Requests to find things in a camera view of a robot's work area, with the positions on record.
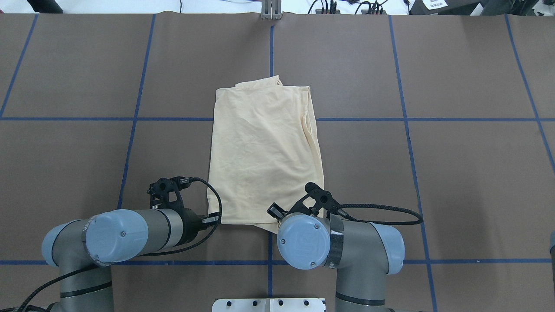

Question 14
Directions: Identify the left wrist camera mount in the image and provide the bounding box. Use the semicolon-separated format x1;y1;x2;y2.
147;176;193;212

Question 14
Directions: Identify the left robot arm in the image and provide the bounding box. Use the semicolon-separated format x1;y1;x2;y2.
41;208;220;312

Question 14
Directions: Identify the aluminium frame post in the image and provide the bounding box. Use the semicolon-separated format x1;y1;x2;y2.
260;0;283;20

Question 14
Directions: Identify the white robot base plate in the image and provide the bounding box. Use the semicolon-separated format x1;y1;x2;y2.
212;298;326;312

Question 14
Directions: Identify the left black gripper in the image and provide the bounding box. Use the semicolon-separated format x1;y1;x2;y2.
182;208;220;244

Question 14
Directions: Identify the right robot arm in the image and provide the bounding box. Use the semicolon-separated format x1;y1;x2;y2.
276;213;405;312

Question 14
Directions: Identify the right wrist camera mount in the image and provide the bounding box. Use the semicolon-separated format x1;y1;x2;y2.
266;182;349;221

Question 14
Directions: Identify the beige long-sleeve printed shirt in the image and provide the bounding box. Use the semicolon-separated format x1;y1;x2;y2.
206;75;325;233

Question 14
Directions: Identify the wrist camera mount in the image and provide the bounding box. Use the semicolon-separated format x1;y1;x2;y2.
147;176;193;212
266;182;349;221

